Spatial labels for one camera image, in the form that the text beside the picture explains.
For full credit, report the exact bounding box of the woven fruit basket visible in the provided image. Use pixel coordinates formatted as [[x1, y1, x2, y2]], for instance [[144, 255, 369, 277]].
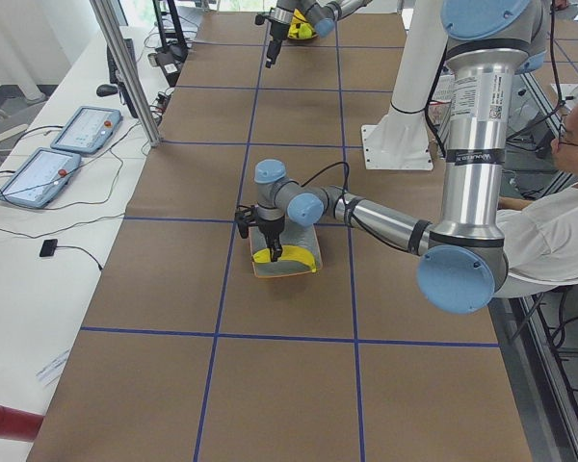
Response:
[[287, 10, 318, 41]]

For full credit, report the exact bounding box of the small black box device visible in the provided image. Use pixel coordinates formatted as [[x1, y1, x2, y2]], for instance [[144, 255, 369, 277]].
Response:
[[39, 239, 58, 258]]

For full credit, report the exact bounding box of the brown paper table mat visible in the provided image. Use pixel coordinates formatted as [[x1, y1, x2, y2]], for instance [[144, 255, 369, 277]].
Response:
[[29, 13, 531, 461]]

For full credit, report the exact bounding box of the person in white shirt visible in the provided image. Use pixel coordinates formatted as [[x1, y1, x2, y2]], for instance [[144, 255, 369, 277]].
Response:
[[496, 104, 578, 281]]

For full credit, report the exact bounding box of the red cylinder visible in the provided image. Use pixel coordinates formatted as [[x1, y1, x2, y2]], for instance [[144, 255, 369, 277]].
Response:
[[0, 405, 44, 443]]

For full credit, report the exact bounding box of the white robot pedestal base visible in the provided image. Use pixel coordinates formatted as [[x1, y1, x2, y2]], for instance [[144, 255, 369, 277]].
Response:
[[361, 0, 448, 171]]

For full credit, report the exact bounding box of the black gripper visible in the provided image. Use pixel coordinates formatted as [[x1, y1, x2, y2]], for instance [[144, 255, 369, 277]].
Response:
[[257, 216, 285, 263], [265, 21, 288, 68]]

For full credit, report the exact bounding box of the blue teach pendant far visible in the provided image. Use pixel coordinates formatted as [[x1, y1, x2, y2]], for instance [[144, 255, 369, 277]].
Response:
[[50, 106, 122, 156]]

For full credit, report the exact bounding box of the blue teach pendant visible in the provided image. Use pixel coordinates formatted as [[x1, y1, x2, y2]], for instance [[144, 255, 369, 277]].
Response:
[[0, 148, 82, 209], [50, 106, 122, 156]]

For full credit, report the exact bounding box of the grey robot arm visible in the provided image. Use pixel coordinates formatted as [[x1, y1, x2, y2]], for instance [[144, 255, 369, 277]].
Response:
[[254, 0, 371, 68], [235, 1, 549, 314]]

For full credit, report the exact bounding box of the aluminium frame post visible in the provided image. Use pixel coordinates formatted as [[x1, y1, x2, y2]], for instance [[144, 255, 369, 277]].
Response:
[[90, 0, 161, 147]]

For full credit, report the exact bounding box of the grey square plate orange rim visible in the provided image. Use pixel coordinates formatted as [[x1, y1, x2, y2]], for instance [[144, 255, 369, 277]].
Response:
[[249, 219, 323, 278]]

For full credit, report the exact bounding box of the black computer mouse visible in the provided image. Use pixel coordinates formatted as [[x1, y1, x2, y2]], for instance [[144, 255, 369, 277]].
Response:
[[96, 84, 118, 97]]

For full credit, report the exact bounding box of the blue teach pendant near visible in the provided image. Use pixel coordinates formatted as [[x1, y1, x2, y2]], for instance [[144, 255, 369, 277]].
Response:
[[0, 148, 82, 209]]

